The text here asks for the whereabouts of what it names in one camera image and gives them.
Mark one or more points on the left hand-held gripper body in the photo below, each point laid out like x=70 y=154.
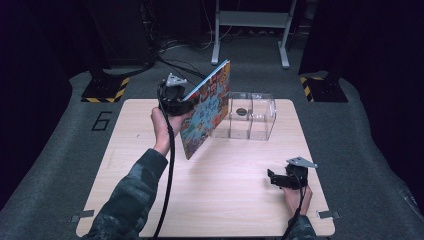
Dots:
x=172 y=96

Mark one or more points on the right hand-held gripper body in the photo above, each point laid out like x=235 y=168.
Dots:
x=297 y=173

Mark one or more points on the colourful picture book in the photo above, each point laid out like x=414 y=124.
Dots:
x=208 y=110

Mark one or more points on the person's right hand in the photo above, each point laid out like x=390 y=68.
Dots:
x=295 y=200

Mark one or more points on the person's left hand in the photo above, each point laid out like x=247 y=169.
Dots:
x=161 y=128

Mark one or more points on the black round sticker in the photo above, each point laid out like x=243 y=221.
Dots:
x=241 y=111

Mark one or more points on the clear acrylic storage box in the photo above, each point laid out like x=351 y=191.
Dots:
x=250 y=116

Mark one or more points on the black striped stand base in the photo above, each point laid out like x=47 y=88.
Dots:
x=105 y=90
x=325 y=89

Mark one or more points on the white metal stand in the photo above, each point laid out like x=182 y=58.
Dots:
x=253 y=20

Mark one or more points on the grey table bracket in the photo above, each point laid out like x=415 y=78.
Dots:
x=81 y=216
x=328 y=214

